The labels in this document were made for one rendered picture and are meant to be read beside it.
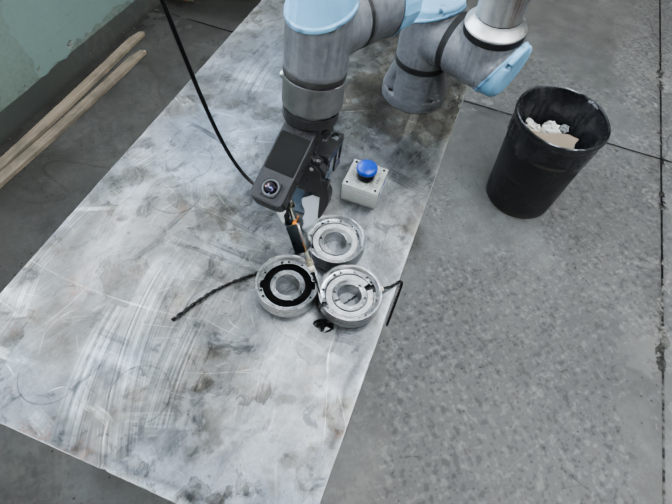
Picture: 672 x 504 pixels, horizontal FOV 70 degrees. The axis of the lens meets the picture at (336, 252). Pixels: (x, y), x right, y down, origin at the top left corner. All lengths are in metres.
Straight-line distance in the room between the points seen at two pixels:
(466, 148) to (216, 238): 1.61
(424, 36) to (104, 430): 0.89
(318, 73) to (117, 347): 0.52
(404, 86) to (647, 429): 1.35
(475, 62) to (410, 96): 0.19
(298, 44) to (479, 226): 1.57
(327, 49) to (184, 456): 0.56
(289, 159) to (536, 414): 1.34
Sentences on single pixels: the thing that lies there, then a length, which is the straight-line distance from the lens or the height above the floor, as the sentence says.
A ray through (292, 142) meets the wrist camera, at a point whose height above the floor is 1.10.
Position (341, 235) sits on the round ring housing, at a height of 0.82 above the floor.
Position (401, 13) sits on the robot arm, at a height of 1.22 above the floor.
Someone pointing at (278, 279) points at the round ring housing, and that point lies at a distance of 0.81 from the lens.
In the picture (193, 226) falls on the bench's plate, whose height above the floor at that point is 0.80.
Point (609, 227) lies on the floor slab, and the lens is 2.29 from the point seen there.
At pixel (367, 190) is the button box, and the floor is 0.84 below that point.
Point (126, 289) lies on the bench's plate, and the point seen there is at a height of 0.80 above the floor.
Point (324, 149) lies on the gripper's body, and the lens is 0.66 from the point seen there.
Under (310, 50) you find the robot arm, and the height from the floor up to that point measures 1.22.
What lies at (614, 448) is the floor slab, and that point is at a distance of 1.84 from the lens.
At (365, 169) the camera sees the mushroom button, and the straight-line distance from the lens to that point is 0.90.
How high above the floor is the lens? 1.53
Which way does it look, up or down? 57 degrees down
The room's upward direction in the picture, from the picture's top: 7 degrees clockwise
